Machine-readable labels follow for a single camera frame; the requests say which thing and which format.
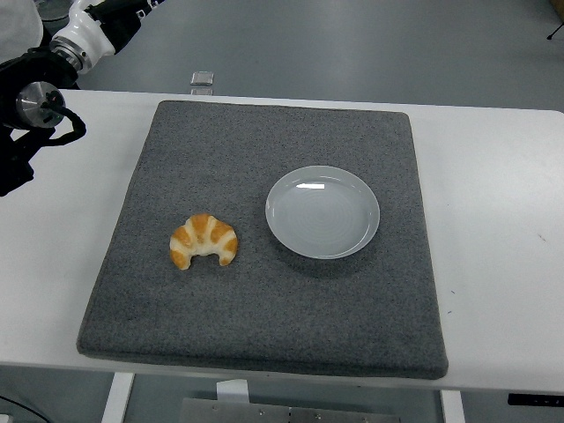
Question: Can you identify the grey felt mat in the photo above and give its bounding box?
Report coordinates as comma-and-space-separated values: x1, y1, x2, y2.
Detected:
77, 100, 449, 381

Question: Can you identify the black table control box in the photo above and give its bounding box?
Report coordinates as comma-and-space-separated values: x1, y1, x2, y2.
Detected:
507, 391, 564, 407

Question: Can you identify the grey metal plate with screws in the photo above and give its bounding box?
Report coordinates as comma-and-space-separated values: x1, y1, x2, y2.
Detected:
179, 397, 391, 423

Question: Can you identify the golden croissant bread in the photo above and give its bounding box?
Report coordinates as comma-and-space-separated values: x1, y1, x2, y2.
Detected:
169, 213, 240, 270

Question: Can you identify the pale grey round plate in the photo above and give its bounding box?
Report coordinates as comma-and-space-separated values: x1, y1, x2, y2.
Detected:
264, 165, 382, 260

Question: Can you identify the black floor cable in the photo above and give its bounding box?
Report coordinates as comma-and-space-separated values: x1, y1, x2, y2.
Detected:
0, 394, 46, 423

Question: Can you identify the white paper label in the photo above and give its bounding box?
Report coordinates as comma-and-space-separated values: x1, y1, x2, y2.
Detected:
215, 379, 250, 404

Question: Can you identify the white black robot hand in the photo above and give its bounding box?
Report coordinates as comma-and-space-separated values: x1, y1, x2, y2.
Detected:
55, 0, 167, 63

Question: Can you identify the white table leg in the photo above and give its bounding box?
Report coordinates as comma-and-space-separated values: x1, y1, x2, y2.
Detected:
100, 372, 136, 423
440, 390, 466, 423

